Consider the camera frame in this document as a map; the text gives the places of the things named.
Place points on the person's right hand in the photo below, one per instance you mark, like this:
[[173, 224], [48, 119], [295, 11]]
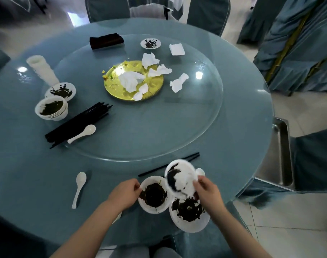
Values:
[[210, 197]]

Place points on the person's left hand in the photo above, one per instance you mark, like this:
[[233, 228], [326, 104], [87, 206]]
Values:
[[124, 194]]

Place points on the metal tray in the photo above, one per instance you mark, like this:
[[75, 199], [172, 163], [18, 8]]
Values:
[[276, 158]]

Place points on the bundle of black chopsticks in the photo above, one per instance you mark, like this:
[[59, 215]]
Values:
[[77, 123]]

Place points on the stack of white bowls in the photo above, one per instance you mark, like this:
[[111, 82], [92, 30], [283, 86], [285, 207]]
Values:
[[61, 115]]

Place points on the stack of white plates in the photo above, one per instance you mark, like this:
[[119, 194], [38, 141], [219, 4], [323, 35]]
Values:
[[47, 91]]

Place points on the person's right forearm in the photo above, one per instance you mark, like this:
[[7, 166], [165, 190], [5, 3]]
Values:
[[241, 239]]

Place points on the person's left forearm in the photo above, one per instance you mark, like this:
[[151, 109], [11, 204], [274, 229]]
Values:
[[85, 233]]

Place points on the round glass turntable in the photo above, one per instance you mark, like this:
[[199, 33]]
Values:
[[152, 131]]

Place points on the round blue table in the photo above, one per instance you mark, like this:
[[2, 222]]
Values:
[[32, 163]]

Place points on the crumpled white tissue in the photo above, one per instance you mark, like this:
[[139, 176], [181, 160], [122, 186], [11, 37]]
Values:
[[163, 70], [130, 81], [149, 60], [140, 92], [177, 85]]

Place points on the yellow round disc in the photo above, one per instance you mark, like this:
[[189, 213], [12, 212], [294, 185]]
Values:
[[112, 88]]

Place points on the folded white napkin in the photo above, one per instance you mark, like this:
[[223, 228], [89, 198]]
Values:
[[177, 49]]

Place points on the dark red cloth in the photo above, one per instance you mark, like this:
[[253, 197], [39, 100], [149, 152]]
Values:
[[106, 41]]

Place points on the round white clothed table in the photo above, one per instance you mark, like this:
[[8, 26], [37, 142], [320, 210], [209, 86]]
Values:
[[152, 9]]

